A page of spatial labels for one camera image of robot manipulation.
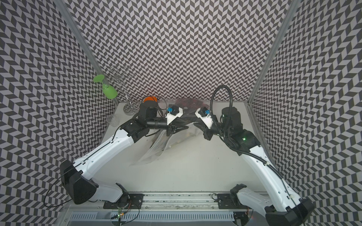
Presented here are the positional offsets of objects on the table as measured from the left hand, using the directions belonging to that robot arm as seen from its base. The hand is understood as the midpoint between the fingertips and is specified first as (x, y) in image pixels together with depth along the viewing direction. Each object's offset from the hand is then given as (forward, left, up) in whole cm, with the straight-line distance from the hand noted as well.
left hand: (186, 125), depth 66 cm
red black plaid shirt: (+42, -4, -29) cm, 51 cm away
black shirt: (+1, +1, +2) cm, 3 cm away
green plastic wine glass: (+37, +56, -11) cm, 68 cm away
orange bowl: (+49, +32, -29) cm, 65 cm away
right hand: (0, -5, 0) cm, 5 cm away
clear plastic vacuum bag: (-3, +13, -11) cm, 18 cm away
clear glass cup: (+26, +56, -29) cm, 68 cm away
